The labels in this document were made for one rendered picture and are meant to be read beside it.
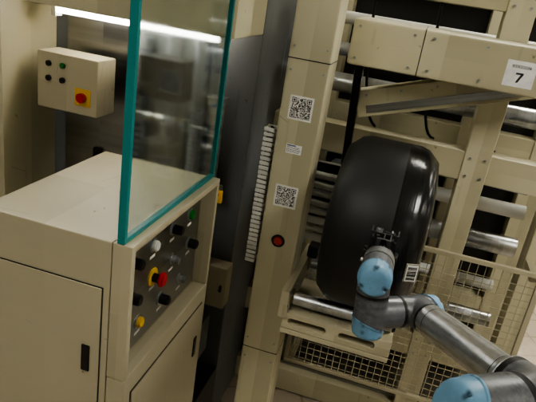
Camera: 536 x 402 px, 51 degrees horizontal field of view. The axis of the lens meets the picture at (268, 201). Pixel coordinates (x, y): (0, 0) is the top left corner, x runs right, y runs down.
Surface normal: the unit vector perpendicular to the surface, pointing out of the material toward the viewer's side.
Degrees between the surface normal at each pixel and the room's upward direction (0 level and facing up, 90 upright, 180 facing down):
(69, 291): 90
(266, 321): 90
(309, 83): 90
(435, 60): 90
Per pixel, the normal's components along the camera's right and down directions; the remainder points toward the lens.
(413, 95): -0.28, 0.32
